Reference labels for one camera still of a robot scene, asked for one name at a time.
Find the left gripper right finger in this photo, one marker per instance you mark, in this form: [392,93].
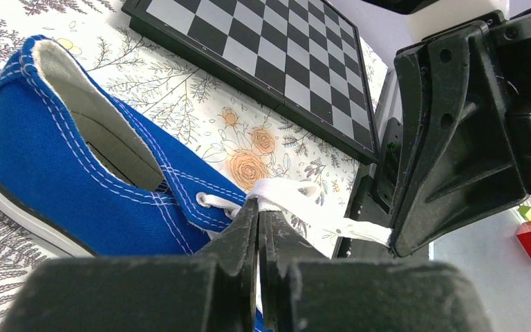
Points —
[302,290]

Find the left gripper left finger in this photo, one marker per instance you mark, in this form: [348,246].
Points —
[213,290]

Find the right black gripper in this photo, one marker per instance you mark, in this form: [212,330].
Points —
[466,117]

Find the white shoelace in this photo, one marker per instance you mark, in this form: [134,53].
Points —
[298,199]

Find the blue canvas sneaker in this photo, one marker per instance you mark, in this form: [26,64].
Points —
[154,238]

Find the green cube outside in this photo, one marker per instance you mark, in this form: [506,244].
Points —
[525,212]

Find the floral patterned mat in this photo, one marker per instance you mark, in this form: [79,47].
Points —
[229,130]

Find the black white chessboard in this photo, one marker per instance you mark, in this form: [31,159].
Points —
[302,59]

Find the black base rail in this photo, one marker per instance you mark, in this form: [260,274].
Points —
[374,186]

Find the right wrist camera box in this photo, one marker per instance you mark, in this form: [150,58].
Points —
[442,15]

